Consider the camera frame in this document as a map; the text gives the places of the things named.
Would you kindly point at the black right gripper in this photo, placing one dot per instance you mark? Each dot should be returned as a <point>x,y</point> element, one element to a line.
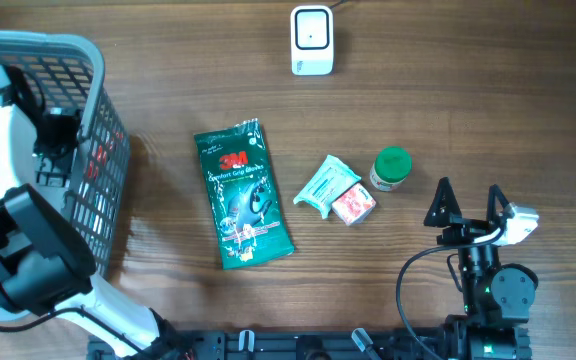
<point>465,229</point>

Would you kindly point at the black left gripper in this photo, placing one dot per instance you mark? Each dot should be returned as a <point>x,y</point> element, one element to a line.
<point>72,118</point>

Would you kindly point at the red coffee stick sachet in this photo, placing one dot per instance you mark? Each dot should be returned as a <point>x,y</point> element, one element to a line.
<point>102,158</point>

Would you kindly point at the green lid jar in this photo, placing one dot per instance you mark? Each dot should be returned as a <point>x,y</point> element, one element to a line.
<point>390,168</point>

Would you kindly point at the red white tissue pack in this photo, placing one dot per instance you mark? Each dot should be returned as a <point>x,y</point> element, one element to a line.
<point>354,205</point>

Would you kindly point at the light green wipes pack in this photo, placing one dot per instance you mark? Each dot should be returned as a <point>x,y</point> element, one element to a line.
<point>331,180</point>

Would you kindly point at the green 3M gloves packet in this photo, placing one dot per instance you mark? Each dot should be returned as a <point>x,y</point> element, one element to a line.
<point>243,196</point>

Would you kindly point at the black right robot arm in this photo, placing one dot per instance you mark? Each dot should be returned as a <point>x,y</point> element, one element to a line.
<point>497,297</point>

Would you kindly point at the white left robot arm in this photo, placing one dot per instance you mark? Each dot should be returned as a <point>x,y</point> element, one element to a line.
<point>46,267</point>

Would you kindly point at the white barcode scanner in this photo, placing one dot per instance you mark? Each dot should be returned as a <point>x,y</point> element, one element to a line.
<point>312,40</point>

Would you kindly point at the grey plastic basket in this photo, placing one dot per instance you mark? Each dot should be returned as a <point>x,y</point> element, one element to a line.
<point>68,71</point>

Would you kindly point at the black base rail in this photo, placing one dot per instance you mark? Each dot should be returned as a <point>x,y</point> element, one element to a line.
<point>392,345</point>

